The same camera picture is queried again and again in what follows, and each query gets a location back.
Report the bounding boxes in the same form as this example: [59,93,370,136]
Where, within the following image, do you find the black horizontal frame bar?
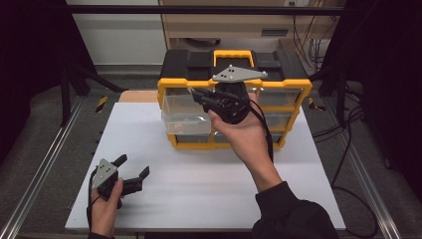
[65,4,344,16]

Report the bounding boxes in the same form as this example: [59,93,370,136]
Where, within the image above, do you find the yellow black drawer organizer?
[156,49,314,151]

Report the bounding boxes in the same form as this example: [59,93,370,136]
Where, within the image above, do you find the left hand-held gripper cable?
[86,168,102,231]

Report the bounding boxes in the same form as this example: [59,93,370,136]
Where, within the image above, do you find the thick black floor cable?
[330,106,380,239]

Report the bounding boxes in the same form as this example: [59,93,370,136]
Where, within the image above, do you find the light wooden board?
[117,90,160,104]

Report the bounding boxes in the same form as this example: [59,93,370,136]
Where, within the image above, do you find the black curtain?
[0,0,98,163]
[316,0,422,203]

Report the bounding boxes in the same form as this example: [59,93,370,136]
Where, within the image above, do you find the yellow black striped tape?
[95,96,109,115]
[308,97,328,113]

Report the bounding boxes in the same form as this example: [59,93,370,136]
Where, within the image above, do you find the person's left hand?
[90,177,124,238]

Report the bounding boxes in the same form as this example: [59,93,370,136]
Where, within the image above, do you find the white partition panel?
[65,0,167,66]

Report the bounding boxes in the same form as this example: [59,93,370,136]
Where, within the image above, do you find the clear plastic drawer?
[160,87,214,136]

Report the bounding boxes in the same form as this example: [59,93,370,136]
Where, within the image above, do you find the set of transparent organizer bins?
[165,87,304,145]

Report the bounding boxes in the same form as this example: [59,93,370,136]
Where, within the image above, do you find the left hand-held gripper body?
[90,157,144,210]

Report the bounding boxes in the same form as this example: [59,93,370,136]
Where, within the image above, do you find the beige wooden desk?
[160,0,343,52]

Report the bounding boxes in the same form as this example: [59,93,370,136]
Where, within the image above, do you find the person's right hand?
[207,92,275,172]

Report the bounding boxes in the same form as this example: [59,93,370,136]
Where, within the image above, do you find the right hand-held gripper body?
[210,64,269,125]

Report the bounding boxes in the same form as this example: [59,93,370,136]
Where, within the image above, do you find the aluminium floor rail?
[321,99,403,239]
[0,96,85,239]

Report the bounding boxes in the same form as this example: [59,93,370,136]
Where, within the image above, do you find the bundle of hanging black cables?
[291,2,334,65]

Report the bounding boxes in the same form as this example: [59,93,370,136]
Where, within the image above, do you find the right hand-held gripper cable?
[246,98,275,164]

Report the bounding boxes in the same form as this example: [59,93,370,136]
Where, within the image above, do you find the black metal stand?
[60,62,129,127]
[310,62,366,128]

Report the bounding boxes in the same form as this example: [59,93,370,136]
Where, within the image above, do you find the hand-held gripper cable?
[246,98,275,164]
[86,168,102,231]

